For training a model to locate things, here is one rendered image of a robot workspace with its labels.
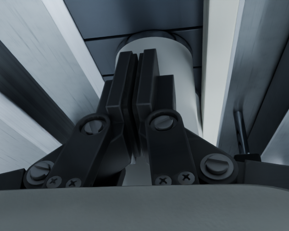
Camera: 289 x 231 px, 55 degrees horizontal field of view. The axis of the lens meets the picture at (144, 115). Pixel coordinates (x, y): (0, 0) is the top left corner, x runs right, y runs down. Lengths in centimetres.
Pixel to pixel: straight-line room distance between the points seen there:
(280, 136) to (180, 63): 20
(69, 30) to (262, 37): 16
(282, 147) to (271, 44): 14
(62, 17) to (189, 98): 9
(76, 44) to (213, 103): 10
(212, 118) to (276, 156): 21
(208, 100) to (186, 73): 2
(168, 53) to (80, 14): 5
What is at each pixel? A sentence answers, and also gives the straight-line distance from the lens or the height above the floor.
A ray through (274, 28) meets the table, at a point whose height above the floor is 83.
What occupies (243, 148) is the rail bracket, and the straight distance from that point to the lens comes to 36.
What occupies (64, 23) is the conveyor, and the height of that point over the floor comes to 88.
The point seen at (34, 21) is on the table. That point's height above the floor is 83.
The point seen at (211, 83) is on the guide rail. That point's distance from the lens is 16.
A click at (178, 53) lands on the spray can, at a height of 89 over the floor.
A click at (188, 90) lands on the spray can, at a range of 16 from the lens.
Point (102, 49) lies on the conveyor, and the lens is 19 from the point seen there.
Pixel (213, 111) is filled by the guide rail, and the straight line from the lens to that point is 19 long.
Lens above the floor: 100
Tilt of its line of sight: 28 degrees down
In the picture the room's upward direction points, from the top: 179 degrees counter-clockwise
